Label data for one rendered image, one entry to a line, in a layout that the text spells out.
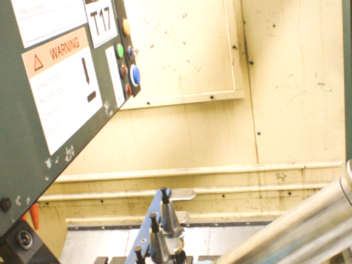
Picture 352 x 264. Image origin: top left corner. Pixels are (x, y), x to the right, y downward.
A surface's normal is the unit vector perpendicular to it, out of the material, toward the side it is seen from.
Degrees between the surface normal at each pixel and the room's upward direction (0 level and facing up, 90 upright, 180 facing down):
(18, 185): 90
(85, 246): 25
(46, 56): 90
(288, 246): 71
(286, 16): 90
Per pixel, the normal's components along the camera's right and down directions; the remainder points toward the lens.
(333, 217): -0.61, 0.00
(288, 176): -0.18, 0.39
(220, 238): -0.22, -0.69
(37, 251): 0.80, -0.46
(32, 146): 0.97, -0.07
